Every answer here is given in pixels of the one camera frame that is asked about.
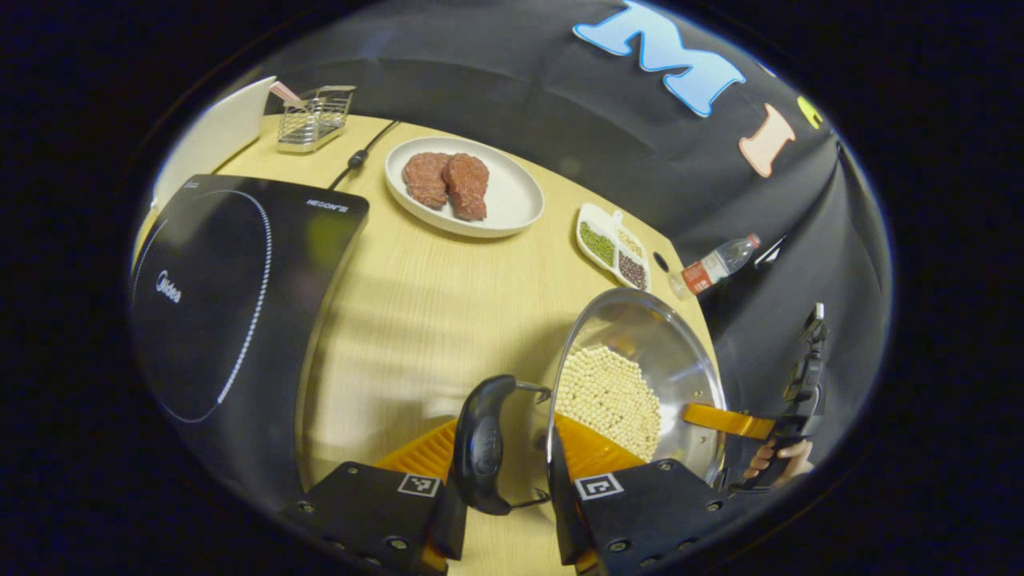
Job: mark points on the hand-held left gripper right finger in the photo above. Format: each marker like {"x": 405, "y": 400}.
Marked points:
{"x": 564, "y": 512}

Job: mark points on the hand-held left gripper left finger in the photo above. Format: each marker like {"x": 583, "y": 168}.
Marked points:
{"x": 448, "y": 528}

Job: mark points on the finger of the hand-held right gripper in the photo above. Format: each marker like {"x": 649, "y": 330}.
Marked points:
{"x": 724, "y": 420}

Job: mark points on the black induction cooktop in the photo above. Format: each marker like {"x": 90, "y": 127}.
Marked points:
{"x": 208, "y": 304}

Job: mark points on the pile of yellow soybeans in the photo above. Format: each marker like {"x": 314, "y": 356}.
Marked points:
{"x": 608, "y": 396}

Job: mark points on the clear water bottle red label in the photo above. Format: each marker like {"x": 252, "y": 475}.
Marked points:
{"x": 712, "y": 268}

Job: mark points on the black table grommet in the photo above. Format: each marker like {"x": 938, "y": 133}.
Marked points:
{"x": 661, "y": 262}

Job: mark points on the pile of dark red beans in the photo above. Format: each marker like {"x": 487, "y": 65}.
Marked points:
{"x": 632, "y": 270}

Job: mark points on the pile of pale beans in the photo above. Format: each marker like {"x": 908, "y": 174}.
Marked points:
{"x": 630, "y": 242}

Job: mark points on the pile of green beans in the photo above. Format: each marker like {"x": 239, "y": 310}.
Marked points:
{"x": 597, "y": 243}

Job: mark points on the white divided dish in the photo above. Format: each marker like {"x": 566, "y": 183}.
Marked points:
{"x": 596, "y": 214}

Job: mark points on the white round plate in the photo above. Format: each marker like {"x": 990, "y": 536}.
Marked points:
{"x": 512, "y": 192}

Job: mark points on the brown meat patty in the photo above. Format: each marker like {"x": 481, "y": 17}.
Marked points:
{"x": 424, "y": 180}
{"x": 468, "y": 186}

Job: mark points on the black backdrop cloth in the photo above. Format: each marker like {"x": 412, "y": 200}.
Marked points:
{"x": 520, "y": 80}

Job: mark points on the white toaster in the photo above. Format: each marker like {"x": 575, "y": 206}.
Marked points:
{"x": 216, "y": 136}

